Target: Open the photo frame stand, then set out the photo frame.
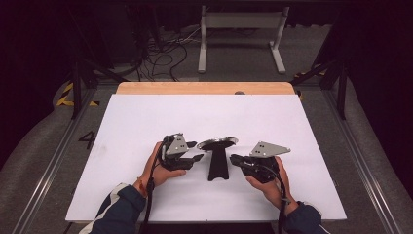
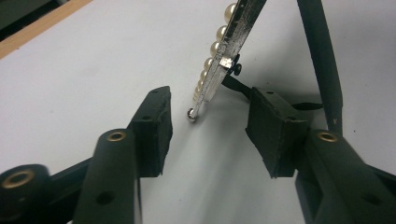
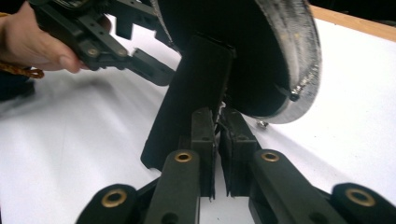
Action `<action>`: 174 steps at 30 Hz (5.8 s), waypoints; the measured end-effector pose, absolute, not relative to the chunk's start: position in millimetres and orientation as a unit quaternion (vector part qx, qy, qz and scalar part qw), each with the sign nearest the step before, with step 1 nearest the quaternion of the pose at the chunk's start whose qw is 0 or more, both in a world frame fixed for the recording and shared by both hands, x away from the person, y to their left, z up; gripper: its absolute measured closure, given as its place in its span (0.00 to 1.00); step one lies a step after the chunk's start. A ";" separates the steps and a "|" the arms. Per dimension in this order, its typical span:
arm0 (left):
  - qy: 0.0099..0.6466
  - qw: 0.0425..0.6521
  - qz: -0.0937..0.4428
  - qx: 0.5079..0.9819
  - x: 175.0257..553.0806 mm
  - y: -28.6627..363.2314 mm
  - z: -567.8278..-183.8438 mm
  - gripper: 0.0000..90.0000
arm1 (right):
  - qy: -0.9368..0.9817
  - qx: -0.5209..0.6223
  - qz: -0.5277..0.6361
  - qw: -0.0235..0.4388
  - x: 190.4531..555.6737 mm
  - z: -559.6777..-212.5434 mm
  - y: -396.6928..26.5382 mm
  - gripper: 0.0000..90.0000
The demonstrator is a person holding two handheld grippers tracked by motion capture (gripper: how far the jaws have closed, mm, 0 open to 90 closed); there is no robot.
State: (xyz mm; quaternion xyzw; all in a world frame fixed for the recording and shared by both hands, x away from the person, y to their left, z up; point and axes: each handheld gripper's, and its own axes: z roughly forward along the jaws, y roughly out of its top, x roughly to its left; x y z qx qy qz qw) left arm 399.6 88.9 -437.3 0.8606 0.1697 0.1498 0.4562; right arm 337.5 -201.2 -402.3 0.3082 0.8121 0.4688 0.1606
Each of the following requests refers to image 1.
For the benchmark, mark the white board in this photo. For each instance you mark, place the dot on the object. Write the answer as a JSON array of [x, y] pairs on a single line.
[[136, 113]]

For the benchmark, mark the white metal stand frame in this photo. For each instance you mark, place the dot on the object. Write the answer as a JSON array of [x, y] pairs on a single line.
[[242, 20]]

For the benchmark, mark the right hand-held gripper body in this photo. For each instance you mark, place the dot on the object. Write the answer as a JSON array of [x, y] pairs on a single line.
[[266, 151]]

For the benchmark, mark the person's right hand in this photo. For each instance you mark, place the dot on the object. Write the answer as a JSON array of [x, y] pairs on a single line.
[[272, 191]]

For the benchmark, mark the black metal stand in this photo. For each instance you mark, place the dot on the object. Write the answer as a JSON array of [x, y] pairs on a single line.
[[76, 87], [342, 94]]

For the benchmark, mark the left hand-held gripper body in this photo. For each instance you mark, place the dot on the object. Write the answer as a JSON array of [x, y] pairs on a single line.
[[177, 146]]

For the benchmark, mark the person's left hand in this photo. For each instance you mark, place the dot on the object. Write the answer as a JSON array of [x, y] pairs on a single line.
[[159, 175]]

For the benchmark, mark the red wrist band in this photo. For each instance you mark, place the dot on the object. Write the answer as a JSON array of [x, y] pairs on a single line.
[[141, 187]]

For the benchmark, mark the oval silver photo frame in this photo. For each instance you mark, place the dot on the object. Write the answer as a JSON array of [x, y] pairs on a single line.
[[218, 156]]

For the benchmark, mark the yellow black floor tape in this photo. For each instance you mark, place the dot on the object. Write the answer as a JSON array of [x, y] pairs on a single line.
[[307, 73], [65, 97]]

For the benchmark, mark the aluminium floor rail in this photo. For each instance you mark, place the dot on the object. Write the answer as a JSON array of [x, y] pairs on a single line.
[[52, 169], [363, 169]]

